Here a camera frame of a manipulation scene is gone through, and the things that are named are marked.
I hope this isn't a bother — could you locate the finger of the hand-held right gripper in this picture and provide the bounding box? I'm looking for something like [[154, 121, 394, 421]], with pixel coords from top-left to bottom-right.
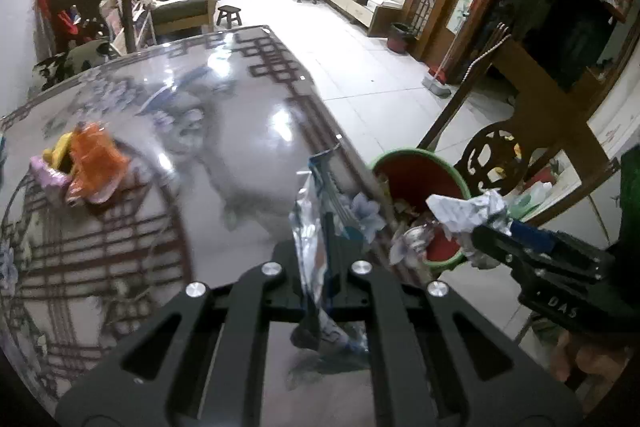
[[509, 220, 562, 249], [471, 225, 532, 279]]

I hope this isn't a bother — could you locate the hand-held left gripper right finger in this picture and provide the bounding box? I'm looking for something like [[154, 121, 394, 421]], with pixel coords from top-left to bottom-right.
[[320, 211, 586, 427]]

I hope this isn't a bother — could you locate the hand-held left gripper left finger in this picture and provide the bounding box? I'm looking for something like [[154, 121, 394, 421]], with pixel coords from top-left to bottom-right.
[[55, 239, 312, 427]]

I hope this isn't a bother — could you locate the blue silver snack packet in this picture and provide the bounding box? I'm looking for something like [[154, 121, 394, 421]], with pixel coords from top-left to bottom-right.
[[288, 147, 372, 358]]

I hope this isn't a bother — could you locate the white paper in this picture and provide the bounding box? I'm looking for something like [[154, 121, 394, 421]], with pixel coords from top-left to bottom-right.
[[426, 188, 514, 271]]

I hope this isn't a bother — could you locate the clear plastic water bottle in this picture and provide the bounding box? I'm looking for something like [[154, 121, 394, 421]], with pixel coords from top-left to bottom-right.
[[402, 223, 443, 258]]

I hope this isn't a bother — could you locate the red bin with green rim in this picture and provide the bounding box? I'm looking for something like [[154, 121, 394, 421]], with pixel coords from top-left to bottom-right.
[[369, 148, 473, 275]]

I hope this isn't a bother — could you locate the person's right hand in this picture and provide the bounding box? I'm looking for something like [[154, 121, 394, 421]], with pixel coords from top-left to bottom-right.
[[551, 331, 632, 389]]

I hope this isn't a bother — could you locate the pale green bag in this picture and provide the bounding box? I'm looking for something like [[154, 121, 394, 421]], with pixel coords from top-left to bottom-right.
[[510, 181, 557, 214]]

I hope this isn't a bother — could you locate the yellow toy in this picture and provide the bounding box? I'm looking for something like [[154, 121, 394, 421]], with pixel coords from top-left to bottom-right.
[[499, 134, 522, 158]]

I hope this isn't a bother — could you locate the person's green clothing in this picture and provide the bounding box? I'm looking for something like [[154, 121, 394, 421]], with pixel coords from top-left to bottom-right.
[[620, 147, 640, 258]]

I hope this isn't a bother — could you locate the carved wooden chair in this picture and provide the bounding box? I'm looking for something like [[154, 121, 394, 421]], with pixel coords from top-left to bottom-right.
[[416, 36, 623, 229]]

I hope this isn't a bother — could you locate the floor broom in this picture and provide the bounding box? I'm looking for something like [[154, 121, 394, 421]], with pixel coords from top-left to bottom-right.
[[422, 24, 464, 98]]

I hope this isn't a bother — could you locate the orange wrapper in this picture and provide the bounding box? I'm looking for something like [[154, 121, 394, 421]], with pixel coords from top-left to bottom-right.
[[66, 122, 132, 204]]

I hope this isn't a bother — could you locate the pink wrapper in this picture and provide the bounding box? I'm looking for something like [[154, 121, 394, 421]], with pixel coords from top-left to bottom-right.
[[29, 155, 74, 194]]

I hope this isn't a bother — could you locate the yellow wrapper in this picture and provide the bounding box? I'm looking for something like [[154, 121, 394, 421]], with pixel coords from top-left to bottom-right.
[[42, 132, 76, 168]]

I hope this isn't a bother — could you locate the small dark wooden stool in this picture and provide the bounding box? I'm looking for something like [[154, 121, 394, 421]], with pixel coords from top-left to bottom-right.
[[216, 5, 245, 30]]

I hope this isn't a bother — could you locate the white rack with books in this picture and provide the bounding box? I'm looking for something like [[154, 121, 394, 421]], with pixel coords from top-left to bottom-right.
[[102, 0, 156, 53]]

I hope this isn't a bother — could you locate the black white patterned cushion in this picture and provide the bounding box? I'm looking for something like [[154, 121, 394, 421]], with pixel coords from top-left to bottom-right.
[[32, 39, 121, 88]]

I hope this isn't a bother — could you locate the beaded string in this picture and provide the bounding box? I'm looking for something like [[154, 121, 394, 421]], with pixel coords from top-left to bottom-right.
[[462, 23, 512, 84]]

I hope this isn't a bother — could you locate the bamboo wall picture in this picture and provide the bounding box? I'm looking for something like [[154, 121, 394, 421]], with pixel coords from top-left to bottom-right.
[[447, 0, 479, 36]]

